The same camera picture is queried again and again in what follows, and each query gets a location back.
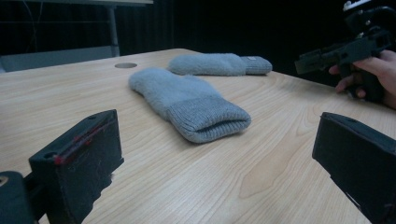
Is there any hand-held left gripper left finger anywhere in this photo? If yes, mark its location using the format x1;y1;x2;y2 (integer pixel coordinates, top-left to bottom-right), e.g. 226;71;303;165
28;108;125;224

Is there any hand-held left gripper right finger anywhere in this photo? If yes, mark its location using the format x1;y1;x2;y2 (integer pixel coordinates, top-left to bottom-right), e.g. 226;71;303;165
312;112;396;224

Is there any grey knitted sock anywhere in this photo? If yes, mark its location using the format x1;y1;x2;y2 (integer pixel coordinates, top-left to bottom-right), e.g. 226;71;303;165
128;67;252;145
166;52;274;77

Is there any grey table with metal leg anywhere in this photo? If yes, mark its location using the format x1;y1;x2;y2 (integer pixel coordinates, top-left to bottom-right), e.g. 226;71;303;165
0;0;154;74

